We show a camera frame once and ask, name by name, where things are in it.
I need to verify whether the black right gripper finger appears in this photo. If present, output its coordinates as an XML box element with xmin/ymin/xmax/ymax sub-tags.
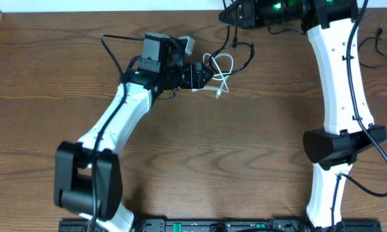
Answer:
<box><xmin>219</xmin><ymin>15</ymin><xmax>243</xmax><ymax>28</ymax></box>
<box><xmin>218</xmin><ymin>1</ymin><xmax>242</xmax><ymax>17</ymax></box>

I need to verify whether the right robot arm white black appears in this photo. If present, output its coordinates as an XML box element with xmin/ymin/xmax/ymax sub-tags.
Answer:
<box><xmin>218</xmin><ymin>0</ymin><xmax>386</xmax><ymax>231</ymax></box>

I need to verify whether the white usb cable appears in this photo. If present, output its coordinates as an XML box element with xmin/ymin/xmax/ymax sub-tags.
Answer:
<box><xmin>189</xmin><ymin>52</ymin><xmax>235</xmax><ymax>99</ymax></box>

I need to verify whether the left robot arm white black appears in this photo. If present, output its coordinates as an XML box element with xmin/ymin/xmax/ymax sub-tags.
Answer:
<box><xmin>53</xmin><ymin>32</ymin><xmax>214</xmax><ymax>231</ymax></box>

